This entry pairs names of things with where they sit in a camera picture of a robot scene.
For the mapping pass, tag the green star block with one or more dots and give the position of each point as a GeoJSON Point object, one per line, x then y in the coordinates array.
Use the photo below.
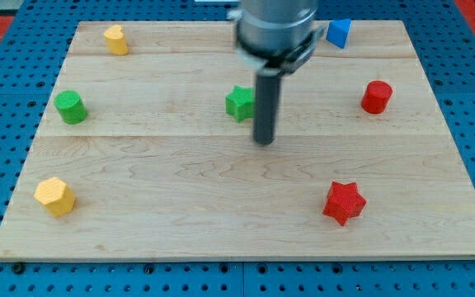
{"type": "Point", "coordinates": [240, 103]}

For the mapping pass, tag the yellow hexagon block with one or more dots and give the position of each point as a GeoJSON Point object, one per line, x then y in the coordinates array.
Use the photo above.
{"type": "Point", "coordinates": [55, 195]}

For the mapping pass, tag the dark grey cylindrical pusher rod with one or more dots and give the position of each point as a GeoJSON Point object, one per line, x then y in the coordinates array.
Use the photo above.
{"type": "Point", "coordinates": [267, 97]}

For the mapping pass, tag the blue triangle block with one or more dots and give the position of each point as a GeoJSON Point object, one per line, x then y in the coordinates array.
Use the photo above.
{"type": "Point", "coordinates": [338, 32]}

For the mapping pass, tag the green cylinder block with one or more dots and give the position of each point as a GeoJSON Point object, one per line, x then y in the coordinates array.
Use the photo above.
{"type": "Point", "coordinates": [70, 107]}

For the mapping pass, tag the dark grey tool mount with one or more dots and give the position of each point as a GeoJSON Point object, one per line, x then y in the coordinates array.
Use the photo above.
{"type": "Point", "coordinates": [285, 61]}

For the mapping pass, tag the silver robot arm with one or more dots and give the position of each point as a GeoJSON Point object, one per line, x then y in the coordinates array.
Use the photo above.
{"type": "Point", "coordinates": [279, 38]}

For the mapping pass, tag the light wooden board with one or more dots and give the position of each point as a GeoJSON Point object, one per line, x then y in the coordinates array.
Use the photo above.
{"type": "Point", "coordinates": [161, 173]}

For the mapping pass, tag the yellow heart block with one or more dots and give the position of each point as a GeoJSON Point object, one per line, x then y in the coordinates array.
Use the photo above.
{"type": "Point", "coordinates": [115, 40]}

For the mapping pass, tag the red star block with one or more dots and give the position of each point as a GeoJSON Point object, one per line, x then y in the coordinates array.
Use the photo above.
{"type": "Point", "coordinates": [343, 201]}

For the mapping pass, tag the red cylinder block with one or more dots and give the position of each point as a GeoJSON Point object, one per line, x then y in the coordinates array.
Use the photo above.
{"type": "Point", "coordinates": [376, 97]}

